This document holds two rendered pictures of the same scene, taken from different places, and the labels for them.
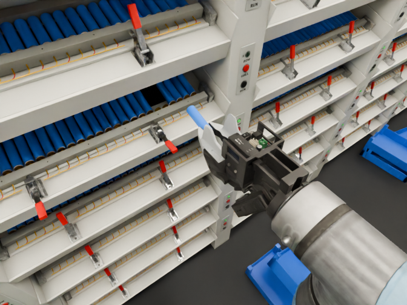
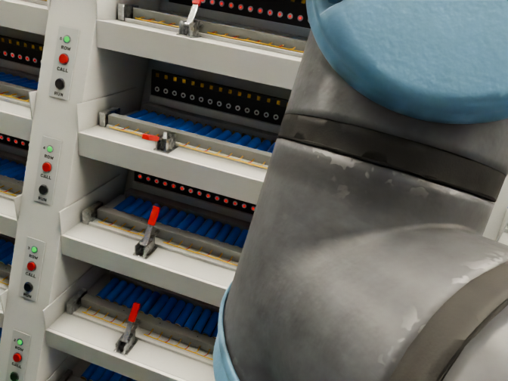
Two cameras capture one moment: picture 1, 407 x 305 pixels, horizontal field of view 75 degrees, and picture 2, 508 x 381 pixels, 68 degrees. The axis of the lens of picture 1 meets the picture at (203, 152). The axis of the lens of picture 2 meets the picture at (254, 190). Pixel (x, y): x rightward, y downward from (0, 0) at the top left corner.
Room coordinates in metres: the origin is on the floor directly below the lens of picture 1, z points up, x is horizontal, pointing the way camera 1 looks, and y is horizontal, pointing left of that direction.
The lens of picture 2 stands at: (-0.06, -0.26, 0.98)
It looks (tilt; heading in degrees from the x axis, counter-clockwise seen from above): 9 degrees down; 45
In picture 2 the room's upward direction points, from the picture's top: 14 degrees clockwise
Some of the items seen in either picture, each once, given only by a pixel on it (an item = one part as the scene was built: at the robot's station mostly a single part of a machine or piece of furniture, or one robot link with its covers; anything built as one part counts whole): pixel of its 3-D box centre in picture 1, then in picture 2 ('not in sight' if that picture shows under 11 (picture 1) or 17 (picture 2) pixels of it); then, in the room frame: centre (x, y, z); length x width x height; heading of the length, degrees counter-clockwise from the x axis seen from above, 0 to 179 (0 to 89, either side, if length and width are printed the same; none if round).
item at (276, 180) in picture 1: (262, 171); not in sight; (0.24, -0.09, 1.04); 0.12 x 0.08 x 0.09; 34
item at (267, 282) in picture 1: (284, 284); not in sight; (0.34, -0.37, 0.04); 0.30 x 0.20 x 0.08; 35
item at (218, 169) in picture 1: (224, 163); not in sight; (0.27, -0.03, 1.01); 0.09 x 0.05 x 0.02; 38
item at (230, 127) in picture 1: (229, 128); not in sight; (0.34, -0.05, 1.03); 0.09 x 0.03 x 0.06; 30
